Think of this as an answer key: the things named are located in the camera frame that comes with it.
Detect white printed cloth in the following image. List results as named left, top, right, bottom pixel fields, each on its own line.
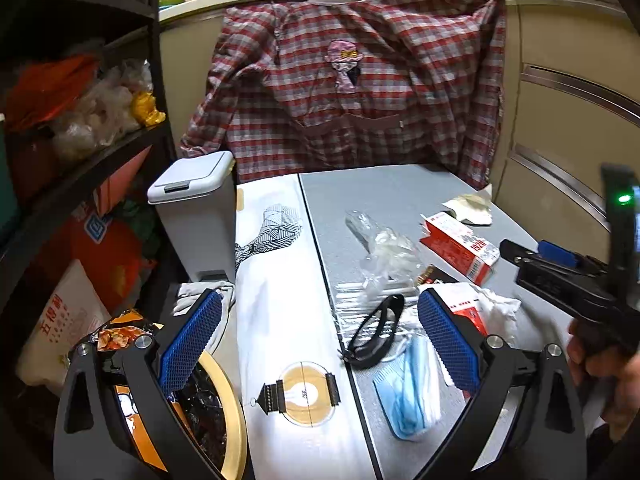
left=234, top=174, right=381, bottom=480

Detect orange and black snack packet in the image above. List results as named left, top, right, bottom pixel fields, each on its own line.
left=95, top=310, right=166, bottom=356

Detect white tissue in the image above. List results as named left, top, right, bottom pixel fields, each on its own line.
left=477, top=287, right=523, bottom=348

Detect red and white carton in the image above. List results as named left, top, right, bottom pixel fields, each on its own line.
left=419, top=212, right=501, bottom=286

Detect round wooden-rimmed basket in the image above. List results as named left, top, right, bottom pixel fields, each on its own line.
left=170, top=350, right=248, bottom=480

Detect person's right hand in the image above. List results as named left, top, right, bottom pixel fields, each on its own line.
left=567, top=317, right=640, bottom=431

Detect red and white packet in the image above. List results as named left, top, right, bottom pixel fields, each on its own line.
left=440, top=282, right=490, bottom=337

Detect white rag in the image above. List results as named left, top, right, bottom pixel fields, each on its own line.
left=172, top=280, right=236, bottom=321

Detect brown wooden chair rail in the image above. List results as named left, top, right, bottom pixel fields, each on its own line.
left=520, top=64, right=640, bottom=126

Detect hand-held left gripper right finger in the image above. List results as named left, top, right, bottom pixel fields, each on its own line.
left=415, top=287, right=588, bottom=480

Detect bundle of white straws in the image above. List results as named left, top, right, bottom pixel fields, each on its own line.
left=335, top=280, right=421, bottom=323

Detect clear bag of food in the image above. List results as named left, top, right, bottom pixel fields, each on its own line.
left=50, top=60, right=153, bottom=161

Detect beige cabinet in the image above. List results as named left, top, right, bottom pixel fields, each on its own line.
left=500, top=0, right=640, bottom=246

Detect metal cabinet handle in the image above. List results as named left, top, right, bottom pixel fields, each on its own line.
left=510, top=142, right=616, bottom=231

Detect brown packet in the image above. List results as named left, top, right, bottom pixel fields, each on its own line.
left=417, top=265, right=458, bottom=289

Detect red plaid shirt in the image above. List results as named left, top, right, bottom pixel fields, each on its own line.
left=180, top=0, right=508, bottom=191

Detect white lidded trash bin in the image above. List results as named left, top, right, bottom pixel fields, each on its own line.
left=146, top=151, right=238, bottom=286

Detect lined paper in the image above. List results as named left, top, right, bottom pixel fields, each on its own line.
left=441, top=185, right=496, bottom=226

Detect orange printed bag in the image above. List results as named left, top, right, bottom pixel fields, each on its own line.
left=65, top=200, right=157, bottom=311

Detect blue face mask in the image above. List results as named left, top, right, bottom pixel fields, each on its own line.
left=372, top=335, right=443, bottom=441

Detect black shelf rack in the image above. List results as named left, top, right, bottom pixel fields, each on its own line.
left=0, top=0, right=178, bottom=341

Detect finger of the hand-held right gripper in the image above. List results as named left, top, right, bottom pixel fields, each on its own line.
left=536, top=240, right=608, bottom=273
left=499, top=238, right=608, bottom=278

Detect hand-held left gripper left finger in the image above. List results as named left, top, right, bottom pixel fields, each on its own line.
left=52, top=289, right=236, bottom=480

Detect yellow crinkled packet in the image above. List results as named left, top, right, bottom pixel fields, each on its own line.
left=131, top=91, right=167, bottom=126

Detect black glasses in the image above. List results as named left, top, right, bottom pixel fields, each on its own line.
left=340, top=294, right=406, bottom=368

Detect clear plastic bag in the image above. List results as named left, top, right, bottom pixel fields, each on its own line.
left=345, top=210, right=426, bottom=291

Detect orange plastic bag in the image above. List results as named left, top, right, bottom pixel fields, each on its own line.
left=5, top=55, right=101, bottom=133

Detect white sack with red print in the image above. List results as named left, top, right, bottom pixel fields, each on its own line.
left=15, top=259, right=113, bottom=396

